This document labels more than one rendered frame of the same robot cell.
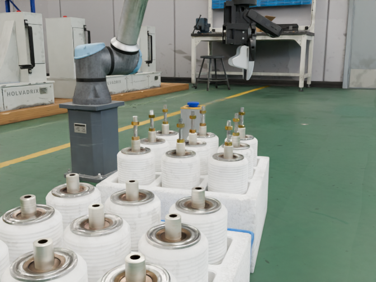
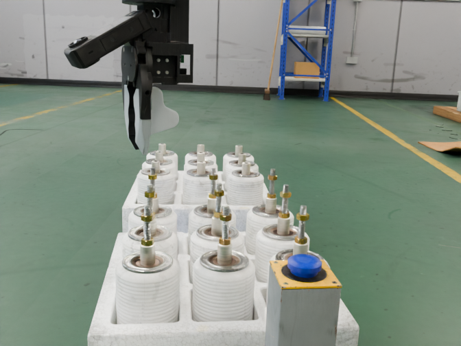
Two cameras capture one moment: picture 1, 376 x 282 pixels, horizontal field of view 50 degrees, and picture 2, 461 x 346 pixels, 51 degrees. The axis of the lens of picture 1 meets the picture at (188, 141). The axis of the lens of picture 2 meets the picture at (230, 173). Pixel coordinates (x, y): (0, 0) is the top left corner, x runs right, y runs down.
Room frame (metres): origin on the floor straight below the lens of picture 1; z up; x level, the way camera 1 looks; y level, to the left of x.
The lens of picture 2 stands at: (1.83, -0.30, 0.56)
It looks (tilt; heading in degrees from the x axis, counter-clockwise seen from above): 14 degrees down; 158
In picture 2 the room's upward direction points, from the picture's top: 2 degrees clockwise
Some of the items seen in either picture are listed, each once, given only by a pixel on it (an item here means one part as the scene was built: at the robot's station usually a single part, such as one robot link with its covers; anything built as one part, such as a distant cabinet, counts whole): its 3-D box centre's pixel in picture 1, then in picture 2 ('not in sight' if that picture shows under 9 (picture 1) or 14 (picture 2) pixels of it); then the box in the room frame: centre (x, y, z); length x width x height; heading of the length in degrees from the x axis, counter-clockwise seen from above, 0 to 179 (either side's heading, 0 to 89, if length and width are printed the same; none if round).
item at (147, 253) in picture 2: (241, 133); (147, 254); (1.16, -0.16, 0.26); 0.02 x 0.02 x 0.03
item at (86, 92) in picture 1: (92, 89); not in sight; (1.61, 0.38, 0.35); 0.15 x 0.15 x 0.10
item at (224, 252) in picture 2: (202, 131); (224, 253); (1.19, -0.04, 0.26); 0.02 x 0.02 x 0.03
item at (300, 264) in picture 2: (193, 104); (304, 268); (1.38, -0.02, 0.32); 0.04 x 0.04 x 0.02
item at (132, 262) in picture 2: (241, 137); (147, 262); (1.16, -0.16, 0.25); 0.08 x 0.08 x 0.01
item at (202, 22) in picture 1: (202, 24); not in sight; (5.86, -0.20, 0.87); 0.41 x 0.17 x 0.25; 155
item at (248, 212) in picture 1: (192, 199); (215, 315); (1.08, -0.01, 0.09); 0.39 x 0.39 x 0.18; 75
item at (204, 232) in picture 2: (192, 144); (217, 233); (1.08, -0.01, 0.25); 0.08 x 0.08 x 0.01
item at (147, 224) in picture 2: (241, 120); (147, 230); (1.16, -0.16, 0.30); 0.01 x 0.01 x 0.08
